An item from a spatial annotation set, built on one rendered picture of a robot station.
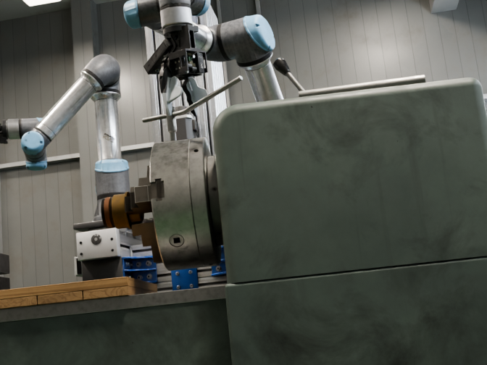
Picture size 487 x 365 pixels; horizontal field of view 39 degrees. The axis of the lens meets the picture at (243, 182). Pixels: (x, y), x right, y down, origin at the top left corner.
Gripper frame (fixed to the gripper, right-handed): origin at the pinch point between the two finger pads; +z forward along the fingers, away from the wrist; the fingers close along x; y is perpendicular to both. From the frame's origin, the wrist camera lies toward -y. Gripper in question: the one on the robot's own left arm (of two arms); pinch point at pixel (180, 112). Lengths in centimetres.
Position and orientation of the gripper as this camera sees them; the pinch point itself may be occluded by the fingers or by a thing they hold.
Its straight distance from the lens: 170.2
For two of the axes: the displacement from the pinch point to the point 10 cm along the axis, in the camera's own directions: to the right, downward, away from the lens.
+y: 7.6, -0.9, -6.4
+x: 6.4, -0.6, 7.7
